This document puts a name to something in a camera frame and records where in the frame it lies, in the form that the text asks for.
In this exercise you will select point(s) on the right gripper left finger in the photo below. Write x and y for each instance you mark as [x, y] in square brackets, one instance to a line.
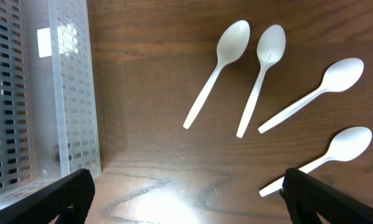
[67, 200]

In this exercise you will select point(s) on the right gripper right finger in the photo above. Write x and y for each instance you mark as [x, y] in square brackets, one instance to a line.
[308, 199]

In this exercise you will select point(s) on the white spoon of four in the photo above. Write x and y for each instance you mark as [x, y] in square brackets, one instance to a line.
[270, 49]
[339, 77]
[231, 46]
[345, 146]

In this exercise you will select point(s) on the clear plastic basket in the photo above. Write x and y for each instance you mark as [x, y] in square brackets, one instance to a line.
[48, 115]

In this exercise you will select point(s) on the white spoon leftmost of four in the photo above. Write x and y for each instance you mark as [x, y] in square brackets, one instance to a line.
[231, 46]

